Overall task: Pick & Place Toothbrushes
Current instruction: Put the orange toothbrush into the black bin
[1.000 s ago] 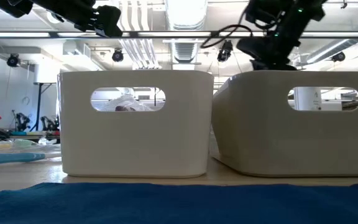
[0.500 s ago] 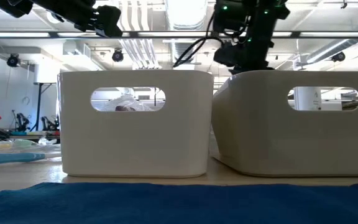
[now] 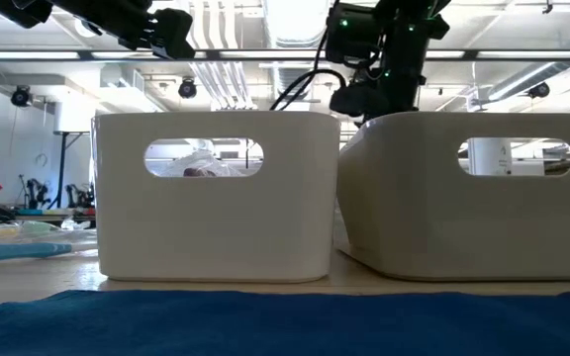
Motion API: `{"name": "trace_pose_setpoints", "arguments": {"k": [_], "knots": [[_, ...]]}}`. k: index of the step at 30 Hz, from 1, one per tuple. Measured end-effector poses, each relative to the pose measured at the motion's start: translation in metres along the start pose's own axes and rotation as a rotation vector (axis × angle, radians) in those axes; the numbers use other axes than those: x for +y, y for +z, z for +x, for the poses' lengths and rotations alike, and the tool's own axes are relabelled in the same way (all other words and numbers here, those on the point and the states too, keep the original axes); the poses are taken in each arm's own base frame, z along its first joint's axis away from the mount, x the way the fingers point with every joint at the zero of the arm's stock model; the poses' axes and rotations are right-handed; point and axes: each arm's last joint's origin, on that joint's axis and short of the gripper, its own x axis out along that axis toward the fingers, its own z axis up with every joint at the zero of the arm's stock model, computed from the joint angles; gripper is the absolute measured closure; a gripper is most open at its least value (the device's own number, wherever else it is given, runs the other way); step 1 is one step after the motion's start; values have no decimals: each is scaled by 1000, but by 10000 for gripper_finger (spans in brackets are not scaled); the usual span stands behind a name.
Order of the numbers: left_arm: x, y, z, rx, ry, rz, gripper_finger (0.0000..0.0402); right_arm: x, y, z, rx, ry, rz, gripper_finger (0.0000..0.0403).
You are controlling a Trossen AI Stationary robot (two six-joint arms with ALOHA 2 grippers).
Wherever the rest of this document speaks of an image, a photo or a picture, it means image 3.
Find green toothbrush in wrapper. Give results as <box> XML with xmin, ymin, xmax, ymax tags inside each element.
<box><xmin>17</xmin><ymin>220</ymin><xmax>63</xmax><ymax>238</ymax></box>

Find grey plastic bin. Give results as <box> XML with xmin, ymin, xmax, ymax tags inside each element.
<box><xmin>332</xmin><ymin>111</ymin><xmax>570</xmax><ymax>282</ymax></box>

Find blue cloth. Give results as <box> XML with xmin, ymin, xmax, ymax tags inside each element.
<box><xmin>0</xmin><ymin>289</ymin><xmax>570</xmax><ymax>356</ymax></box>

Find white ceiling unit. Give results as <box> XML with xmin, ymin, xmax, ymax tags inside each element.
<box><xmin>54</xmin><ymin>96</ymin><xmax>98</xmax><ymax>134</ymax></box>

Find silver ceiling duct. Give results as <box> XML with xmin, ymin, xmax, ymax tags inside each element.
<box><xmin>262</xmin><ymin>0</ymin><xmax>333</xmax><ymax>50</ymax></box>

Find dark toothbrush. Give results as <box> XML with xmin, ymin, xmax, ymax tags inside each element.
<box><xmin>164</xmin><ymin>150</ymin><xmax>245</xmax><ymax>178</ymax></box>

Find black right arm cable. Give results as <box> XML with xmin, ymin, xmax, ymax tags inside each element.
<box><xmin>269</xmin><ymin>29</ymin><xmax>348</xmax><ymax>113</ymax></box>

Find white ceiling pipes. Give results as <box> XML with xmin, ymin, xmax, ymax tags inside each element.
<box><xmin>188</xmin><ymin>0</ymin><xmax>257</xmax><ymax>113</ymax></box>

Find white pillar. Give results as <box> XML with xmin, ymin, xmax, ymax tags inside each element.
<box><xmin>467</xmin><ymin>138</ymin><xmax>514</xmax><ymax>177</ymax></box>

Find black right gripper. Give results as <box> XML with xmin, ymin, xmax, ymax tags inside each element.
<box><xmin>329</xmin><ymin>14</ymin><xmax>450</xmax><ymax>123</ymax></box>

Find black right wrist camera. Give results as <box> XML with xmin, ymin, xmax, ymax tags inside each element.
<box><xmin>325</xmin><ymin>2</ymin><xmax>390</xmax><ymax>65</ymax></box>

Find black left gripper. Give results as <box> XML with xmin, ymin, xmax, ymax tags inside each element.
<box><xmin>49</xmin><ymin>0</ymin><xmax>197</xmax><ymax>61</ymax></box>

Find black ceiling spotlight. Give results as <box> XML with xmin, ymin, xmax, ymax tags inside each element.
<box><xmin>177</xmin><ymin>76</ymin><xmax>199</xmax><ymax>100</ymax></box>
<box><xmin>10</xmin><ymin>84</ymin><xmax>34</xmax><ymax>108</ymax></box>
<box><xmin>526</xmin><ymin>81</ymin><xmax>552</xmax><ymax>100</ymax></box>

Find black overhead frame beam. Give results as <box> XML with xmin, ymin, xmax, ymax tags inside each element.
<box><xmin>0</xmin><ymin>47</ymin><xmax>570</xmax><ymax>62</ymax></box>

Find black stand pole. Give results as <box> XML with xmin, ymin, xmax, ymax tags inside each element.
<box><xmin>54</xmin><ymin>131</ymin><xmax>93</xmax><ymax>209</ymax></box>

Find white plastic bin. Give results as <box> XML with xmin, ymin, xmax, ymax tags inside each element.
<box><xmin>91</xmin><ymin>110</ymin><xmax>341</xmax><ymax>284</ymax></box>

